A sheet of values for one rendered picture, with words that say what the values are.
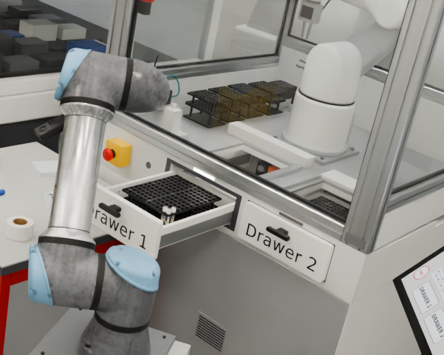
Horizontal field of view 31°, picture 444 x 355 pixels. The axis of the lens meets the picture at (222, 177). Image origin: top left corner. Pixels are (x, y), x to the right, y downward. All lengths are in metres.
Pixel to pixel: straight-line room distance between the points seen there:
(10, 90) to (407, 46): 1.41
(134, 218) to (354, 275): 0.58
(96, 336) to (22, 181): 0.92
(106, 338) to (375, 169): 0.77
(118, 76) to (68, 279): 0.43
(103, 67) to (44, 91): 1.20
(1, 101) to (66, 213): 1.19
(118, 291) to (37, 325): 0.68
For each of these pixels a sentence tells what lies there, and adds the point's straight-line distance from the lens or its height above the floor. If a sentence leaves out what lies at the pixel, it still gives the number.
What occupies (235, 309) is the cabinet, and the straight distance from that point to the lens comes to 2.33.
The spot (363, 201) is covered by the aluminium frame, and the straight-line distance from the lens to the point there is 1.99.
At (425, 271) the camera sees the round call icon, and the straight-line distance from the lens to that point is 1.85.
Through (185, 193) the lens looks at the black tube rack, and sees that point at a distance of 2.22.
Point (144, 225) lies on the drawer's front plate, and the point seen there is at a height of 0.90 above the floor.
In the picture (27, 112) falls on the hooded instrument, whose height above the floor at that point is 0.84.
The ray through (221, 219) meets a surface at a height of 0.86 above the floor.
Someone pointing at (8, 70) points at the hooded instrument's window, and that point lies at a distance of 2.75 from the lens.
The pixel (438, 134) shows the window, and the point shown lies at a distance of 2.16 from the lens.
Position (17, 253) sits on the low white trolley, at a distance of 2.09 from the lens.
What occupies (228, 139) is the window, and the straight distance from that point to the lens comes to 2.22.
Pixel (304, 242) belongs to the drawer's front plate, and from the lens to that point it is 2.09.
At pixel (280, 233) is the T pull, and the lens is 2.08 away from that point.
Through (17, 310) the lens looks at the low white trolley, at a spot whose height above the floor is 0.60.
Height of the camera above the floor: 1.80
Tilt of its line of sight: 22 degrees down
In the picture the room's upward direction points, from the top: 12 degrees clockwise
